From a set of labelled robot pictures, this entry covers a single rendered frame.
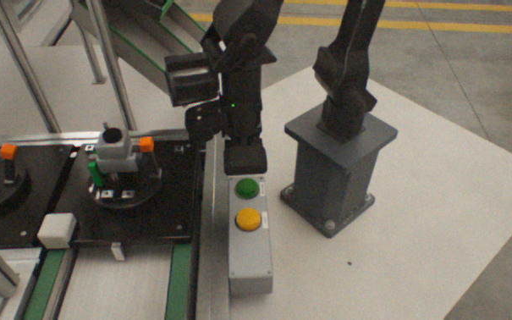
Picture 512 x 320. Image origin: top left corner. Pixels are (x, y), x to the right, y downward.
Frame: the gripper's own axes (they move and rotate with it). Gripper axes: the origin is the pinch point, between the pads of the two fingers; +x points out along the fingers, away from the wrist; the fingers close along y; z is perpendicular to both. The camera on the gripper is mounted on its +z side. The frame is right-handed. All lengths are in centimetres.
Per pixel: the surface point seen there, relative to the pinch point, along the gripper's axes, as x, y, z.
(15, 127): 20, -34, 58
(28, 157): 8.8, -10.6, 42.2
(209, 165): 9.8, -6.8, 6.6
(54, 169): 8.8, -6.9, 36.0
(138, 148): -0.4, -1.6, 17.4
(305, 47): 106, -227, -58
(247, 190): 8.6, 1.1, -0.5
